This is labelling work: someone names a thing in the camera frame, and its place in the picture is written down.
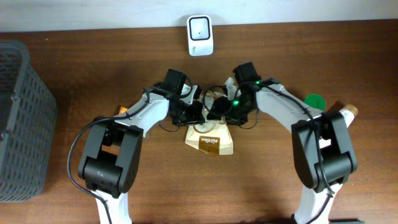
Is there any brown breadcrumb bag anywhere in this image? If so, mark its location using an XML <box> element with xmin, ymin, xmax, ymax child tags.
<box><xmin>185</xmin><ymin>91</ymin><xmax>234</xmax><ymax>156</ymax></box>

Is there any white cream tube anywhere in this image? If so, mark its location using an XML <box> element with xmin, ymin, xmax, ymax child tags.
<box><xmin>320</xmin><ymin>104</ymin><xmax>359</xmax><ymax>149</ymax></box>

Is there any grey plastic mesh basket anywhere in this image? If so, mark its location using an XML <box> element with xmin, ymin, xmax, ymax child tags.
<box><xmin>1</xmin><ymin>40</ymin><xmax>58</xmax><ymax>203</ymax></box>

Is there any small orange white packet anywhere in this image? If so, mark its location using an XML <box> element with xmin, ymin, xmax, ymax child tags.
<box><xmin>119</xmin><ymin>106</ymin><xmax>127</xmax><ymax>114</ymax></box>

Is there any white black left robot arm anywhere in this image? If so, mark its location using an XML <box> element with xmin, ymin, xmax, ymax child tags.
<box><xmin>78</xmin><ymin>69</ymin><xmax>205</xmax><ymax>223</ymax></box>

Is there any green lid spice jar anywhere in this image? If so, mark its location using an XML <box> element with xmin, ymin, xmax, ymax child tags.
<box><xmin>304</xmin><ymin>94</ymin><xmax>326</xmax><ymax>111</ymax></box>

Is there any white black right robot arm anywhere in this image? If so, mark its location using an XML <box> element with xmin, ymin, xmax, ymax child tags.
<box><xmin>204</xmin><ymin>62</ymin><xmax>358</xmax><ymax>223</ymax></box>

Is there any white barcode scanner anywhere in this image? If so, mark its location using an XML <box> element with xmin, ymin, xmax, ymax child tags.
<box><xmin>187</xmin><ymin>15</ymin><xmax>214</xmax><ymax>57</ymax></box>

